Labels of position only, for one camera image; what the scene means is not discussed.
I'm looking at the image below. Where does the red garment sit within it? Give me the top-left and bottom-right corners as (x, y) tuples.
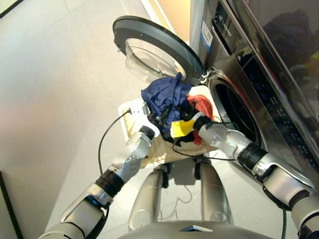
(185, 94), (215, 146)

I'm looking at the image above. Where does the black garment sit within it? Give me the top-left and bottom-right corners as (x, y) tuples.
(159, 128), (198, 144)

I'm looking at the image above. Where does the blue garment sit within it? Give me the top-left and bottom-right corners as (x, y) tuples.
(141, 72), (192, 134)

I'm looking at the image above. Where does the pale woven basket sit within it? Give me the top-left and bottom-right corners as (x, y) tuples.
(117, 84), (220, 168)

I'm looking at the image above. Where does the black basket cart leg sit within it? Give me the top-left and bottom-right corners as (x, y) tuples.
(193, 156), (201, 180)
(161, 166), (170, 189)

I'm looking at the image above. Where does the grey washing machine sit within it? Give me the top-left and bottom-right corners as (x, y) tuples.
(189, 0), (319, 191)

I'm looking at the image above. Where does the round washing machine door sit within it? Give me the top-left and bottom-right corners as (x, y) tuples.
(112, 15), (206, 84)

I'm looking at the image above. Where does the silver robot leg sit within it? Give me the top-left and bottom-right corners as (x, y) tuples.
(128, 166), (170, 231)
(198, 159), (234, 225)

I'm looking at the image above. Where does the blue white energy label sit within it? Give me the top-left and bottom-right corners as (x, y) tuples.
(200, 19), (214, 50)

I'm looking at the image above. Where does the silver robot torso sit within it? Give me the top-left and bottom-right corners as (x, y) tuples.
(37, 220), (250, 239)

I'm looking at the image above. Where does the black edged board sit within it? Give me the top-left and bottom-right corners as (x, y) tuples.
(0, 171), (23, 239)
(0, 0), (24, 18)

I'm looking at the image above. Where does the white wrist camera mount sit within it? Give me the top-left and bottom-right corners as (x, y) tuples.
(123, 99), (160, 137)

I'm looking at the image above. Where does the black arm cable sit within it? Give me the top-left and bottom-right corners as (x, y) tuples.
(171, 120), (287, 239)
(98, 109), (133, 175)

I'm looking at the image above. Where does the thin floor cable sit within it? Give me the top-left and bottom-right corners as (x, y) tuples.
(159, 185), (193, 221)

